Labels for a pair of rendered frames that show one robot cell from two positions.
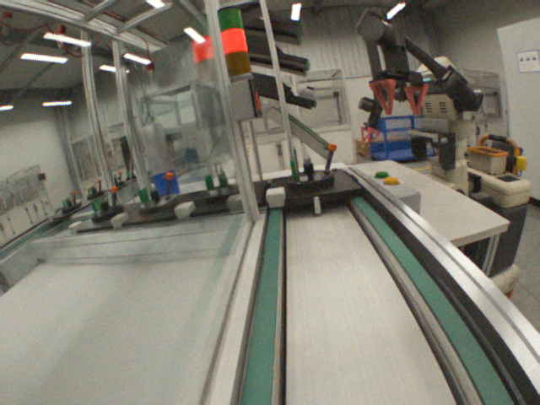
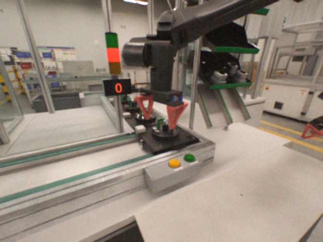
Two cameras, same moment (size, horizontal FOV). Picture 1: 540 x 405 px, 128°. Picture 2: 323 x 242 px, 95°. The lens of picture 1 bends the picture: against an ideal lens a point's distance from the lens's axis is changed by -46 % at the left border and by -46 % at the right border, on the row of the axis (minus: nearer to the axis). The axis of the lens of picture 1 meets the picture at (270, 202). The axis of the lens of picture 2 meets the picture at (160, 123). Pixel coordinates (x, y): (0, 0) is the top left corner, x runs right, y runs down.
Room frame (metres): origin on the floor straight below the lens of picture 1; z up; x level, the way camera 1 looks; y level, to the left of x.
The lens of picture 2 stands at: (0.26, -0.66, 1.31)
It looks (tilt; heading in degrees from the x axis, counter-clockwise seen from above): 23 degrees down; 55
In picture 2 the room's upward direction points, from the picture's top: straight up
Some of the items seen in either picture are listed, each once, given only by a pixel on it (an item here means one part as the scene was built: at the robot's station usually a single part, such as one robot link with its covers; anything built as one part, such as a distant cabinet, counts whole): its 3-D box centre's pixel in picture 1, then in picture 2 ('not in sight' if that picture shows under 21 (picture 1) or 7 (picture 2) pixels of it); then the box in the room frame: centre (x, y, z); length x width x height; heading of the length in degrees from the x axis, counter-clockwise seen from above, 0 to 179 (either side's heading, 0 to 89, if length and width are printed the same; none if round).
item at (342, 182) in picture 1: (310, 185); (165, 135); (0.66, -0.13, 0.96); 0.24 x 0.24 x 0.02; 83
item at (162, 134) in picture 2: (310, 179); (165, 132); (0.66, -0.13, 0.98); 0.14 x 0.14 x 0.02
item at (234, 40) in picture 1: (233, 43); (113, 55); (0.49, 0.01, 1.33); 0.05 x 0.05 x 0.05
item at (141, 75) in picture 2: not in sight; (140, 65); (5.10, 8.62, 1.13); 2.86 x 1.56 x 2.25; 174
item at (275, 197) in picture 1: (276, 197); (140, 130); (0.58, -0.02, 0.97); 0.05 x 0.05 x 0.04; 83
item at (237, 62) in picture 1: (237, 66); (115, 67); (0.49, 0.01, 1.28); 0.05 x 0.05 x 0.05
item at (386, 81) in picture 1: (391, 94); (151, 105); (0.48, -0.30, 1.19); 0.07 x 0.07 x 0.09; 13
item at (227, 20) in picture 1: (229, 23); (112, 42); (0.49, 0.01, 1.38); 0.05 x 0.05 x 0.05
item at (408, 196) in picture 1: (391, 193); (173, 170); (0.56, -0.33, 0.93); 0.21 x 0.07 x 0.06; 173
